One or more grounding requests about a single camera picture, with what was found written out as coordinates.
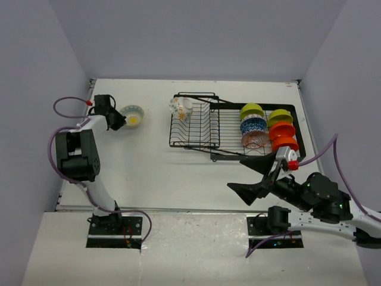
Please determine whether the lime green bowl left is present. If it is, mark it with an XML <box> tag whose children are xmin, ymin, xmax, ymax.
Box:
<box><xmin>240</xmin><ymin>102</ymin><xmax>264</xmax><ymax>120</ymax></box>

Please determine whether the blue white patterned bowl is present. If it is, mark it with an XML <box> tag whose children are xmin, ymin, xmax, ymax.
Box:
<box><xmin>240</xmin><ymin>117</ymin><xmax>267</xmax><ymax>135</ymax></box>

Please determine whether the orange bowl rear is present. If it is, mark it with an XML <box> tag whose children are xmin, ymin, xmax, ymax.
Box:
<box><xmin>269</xmin><ymin>121</ymin><xmax>296</xmax><ymax>141</ymax></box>

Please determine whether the red pink patterned bowl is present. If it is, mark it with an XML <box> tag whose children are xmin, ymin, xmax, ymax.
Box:
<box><xmin>241</xmin><ymin>131</ymin><xmax>270</xmax><ymax>149</ymax></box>

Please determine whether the black wire dish rack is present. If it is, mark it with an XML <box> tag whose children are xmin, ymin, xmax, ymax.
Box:
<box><xmin>169</xmin><ymin>92</ymin><xmax>307</xmax><ymax>165</ymax></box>

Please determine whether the orange bowl front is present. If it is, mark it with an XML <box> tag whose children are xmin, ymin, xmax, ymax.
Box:
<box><xmin>271</xmin><ymin>136</ymin><xmax>299</xmax><ymax>151</ymax></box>

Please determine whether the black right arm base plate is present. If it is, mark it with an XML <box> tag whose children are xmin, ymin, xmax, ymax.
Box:
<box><xmin>245</xmin><ymin>213</ymin><xmax>304</xmax><ymax>259</ymax></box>

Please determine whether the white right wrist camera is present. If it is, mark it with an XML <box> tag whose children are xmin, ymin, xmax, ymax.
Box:
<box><xmin>275</xmin><ymin>146</ymin><xmax>299</xmax><ymax>173</ymax></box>

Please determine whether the lime green bowl right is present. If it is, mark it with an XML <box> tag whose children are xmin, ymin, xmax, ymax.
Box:
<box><xmin>267</xmin><ymin>109</ymin><xmax>293</xmax><ymax>128</ymax></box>

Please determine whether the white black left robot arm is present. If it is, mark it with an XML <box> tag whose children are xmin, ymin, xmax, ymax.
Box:
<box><xmin>49</xmin><ymin>94</ymin><xmax>126</xmax><ymax>237</ymax></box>

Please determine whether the orange bowl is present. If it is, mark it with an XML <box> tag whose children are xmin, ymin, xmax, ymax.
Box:
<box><xmin>269</xmin><ymin>121</ymin><xmax>296</xmax><ymax>141</ymax></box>
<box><xmin>271</xmin><ymin>136</ymin><xmax>299</xmax><ymax>151</ymax></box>

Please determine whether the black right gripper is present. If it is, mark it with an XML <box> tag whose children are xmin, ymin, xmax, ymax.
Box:
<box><xmin>226</xmin><ymin>148</ymin><xmax>312</xmax><ymax>212</ymax></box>

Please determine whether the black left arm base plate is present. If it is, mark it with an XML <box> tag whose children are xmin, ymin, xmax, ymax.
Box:
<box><xmin>86</xmin><ymin>214</ymin><xmax>143</xmax><ymax>250</ymax></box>

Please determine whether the lime green bowl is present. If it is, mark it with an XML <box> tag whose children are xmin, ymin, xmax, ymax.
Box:
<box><xmin>240</xmin><ymin>102</ymin><xmax>264</xmax><ymax>120</ymax></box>
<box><xmin>267</xmin><ymin>109</ymin><xmax>293</xmax><ymax>128</ymax></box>

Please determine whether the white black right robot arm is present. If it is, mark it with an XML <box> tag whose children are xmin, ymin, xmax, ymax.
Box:
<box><xmin>227</xmin><ymin>147</ymin><xmax>380</xmax><ymax>249</ymax></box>

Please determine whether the white floral leaf bowl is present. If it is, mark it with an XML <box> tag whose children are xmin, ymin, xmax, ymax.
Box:
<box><xmin>169</xmin><ymin>97</ymin><xmax>193</xmax><ymax>122</ymax></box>

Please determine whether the yellow sun pattern bowl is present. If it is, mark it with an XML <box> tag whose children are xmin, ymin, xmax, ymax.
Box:
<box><xmin>119</xmin><ymin>104</ymin><xmax>145</xmax><ymax>128</ymax></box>

